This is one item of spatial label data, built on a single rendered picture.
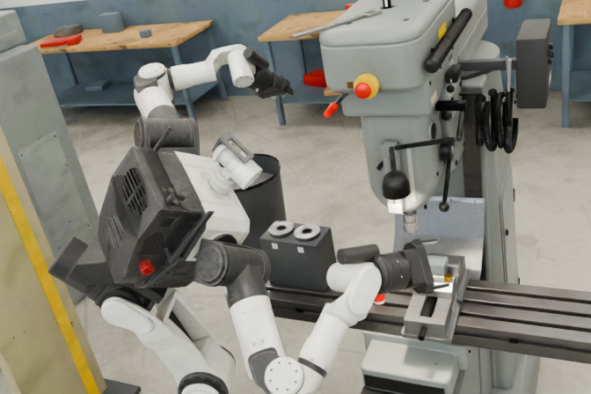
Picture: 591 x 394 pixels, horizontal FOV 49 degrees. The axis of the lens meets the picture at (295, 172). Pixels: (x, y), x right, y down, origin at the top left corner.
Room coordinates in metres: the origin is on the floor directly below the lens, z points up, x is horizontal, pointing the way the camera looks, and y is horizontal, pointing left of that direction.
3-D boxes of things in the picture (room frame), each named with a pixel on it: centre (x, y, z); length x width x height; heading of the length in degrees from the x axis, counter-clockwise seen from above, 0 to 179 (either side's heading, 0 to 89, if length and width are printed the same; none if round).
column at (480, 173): (2.21, -0.61, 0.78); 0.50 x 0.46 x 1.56; 152
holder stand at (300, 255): (1.88, 0.04, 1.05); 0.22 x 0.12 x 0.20; 58
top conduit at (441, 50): (1.62, -0.46, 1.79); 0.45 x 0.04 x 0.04; 152
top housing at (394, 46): (1.68, -0.32, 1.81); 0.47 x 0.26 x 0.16; 152
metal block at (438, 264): (1.63, -0.38, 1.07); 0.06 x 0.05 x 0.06; 63
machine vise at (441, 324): (1.60, -0.36, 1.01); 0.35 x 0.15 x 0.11; 153
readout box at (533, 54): (1.77, -0.75, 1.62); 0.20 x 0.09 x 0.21; 152
